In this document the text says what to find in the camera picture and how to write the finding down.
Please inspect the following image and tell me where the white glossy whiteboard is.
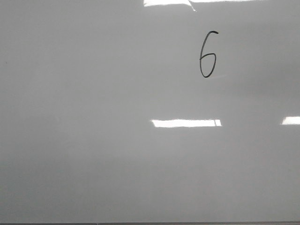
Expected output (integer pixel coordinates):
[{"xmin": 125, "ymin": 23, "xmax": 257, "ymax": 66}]
[{"xmin": 0, "ymin": 0, "xmax": 300, "ymax": 223}]

